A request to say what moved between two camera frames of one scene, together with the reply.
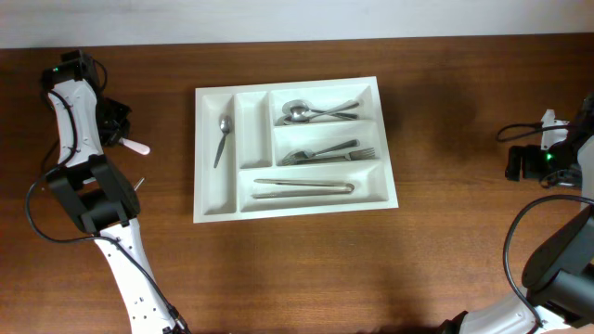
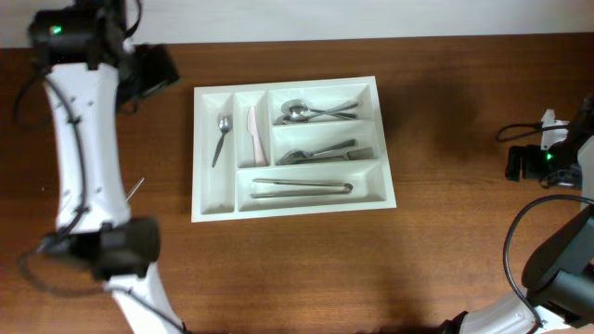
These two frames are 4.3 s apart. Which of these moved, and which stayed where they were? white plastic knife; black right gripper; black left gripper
Moved: black left gripper; white plastic knife
Stayed: black right gripper
